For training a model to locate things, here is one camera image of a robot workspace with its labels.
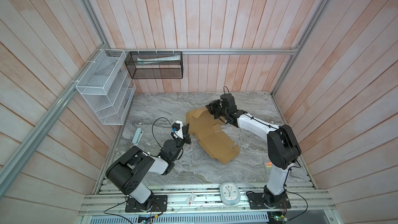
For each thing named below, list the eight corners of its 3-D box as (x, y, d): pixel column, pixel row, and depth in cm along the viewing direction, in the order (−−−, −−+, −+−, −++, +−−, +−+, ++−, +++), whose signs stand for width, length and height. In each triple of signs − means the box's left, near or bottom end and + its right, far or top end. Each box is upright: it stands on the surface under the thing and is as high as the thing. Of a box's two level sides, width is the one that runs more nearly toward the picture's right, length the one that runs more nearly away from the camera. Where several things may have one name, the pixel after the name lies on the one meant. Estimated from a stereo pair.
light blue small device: (133, 144, 96) (131, 141, 92) (139, 131, 102) (137, 127, 99) (138, 145, 95) (136, 142, 92) (143, 131, 102) (142, 128, 98)
